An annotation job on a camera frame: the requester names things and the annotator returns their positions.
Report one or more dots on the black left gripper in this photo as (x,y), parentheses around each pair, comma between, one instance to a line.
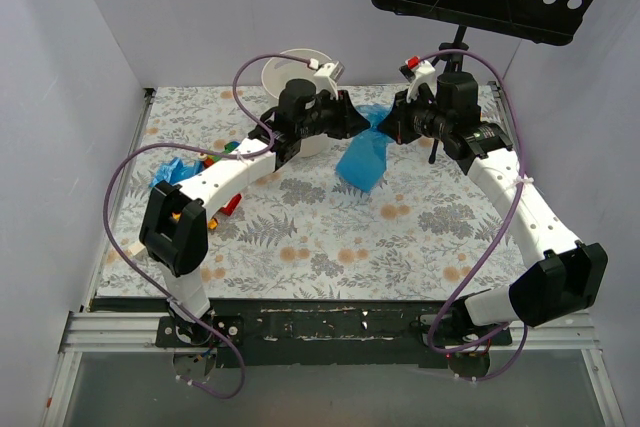
(338,116)

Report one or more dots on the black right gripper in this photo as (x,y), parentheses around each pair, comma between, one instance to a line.
(403,119)

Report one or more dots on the blue plastic trash bag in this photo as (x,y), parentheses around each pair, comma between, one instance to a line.
(365,160)

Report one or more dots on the blue bag piece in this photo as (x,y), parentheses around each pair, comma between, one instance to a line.
(175,171)

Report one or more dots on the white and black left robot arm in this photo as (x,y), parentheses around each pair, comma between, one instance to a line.
(175,225)

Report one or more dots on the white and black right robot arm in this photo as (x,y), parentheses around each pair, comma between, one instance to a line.
(563,274)

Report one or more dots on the white cylindrical trash bin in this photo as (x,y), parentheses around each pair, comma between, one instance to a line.
(278,72)

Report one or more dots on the red toy phone block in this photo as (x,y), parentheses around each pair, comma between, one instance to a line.
(229,208)

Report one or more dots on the colourful toy block pile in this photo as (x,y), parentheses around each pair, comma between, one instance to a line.
(207,160)

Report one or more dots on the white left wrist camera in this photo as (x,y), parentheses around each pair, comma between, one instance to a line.
(326,78)

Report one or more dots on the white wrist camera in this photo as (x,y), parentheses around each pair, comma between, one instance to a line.
(326,78)
(418,72)

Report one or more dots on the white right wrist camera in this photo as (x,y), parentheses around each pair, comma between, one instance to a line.
(418,72)

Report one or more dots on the aluminium rail frame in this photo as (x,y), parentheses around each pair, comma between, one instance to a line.
(113,375)

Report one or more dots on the black scratched base plate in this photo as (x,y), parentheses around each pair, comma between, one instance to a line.
(323,332)

